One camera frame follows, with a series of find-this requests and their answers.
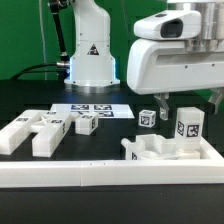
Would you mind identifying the black cable bundle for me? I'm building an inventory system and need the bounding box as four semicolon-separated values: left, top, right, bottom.
10;0;72;80

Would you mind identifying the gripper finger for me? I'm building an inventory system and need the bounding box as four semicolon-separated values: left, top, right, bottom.
206;87;224;115
154;93;170;120

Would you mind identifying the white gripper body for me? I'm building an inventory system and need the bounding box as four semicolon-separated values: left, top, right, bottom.
127;39;224;95

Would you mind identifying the white chair seat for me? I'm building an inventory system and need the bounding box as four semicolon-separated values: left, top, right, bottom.
121;134;200;160

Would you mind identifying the white marker sheet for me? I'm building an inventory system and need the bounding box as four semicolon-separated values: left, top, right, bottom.
50;104;134;119

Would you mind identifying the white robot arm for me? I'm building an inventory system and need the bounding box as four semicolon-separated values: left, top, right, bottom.
65;0;224;120

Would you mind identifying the white chair back frame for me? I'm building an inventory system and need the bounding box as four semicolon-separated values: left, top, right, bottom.
0;110;72;157

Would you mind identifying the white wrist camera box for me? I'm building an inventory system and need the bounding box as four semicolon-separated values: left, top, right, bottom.
134;10;201;40

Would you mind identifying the white L-shaped fence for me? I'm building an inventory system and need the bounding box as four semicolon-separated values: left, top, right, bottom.
0;140;224;188

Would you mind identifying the small white tag cube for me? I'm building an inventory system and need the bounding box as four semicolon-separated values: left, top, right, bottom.
138;110;156;128

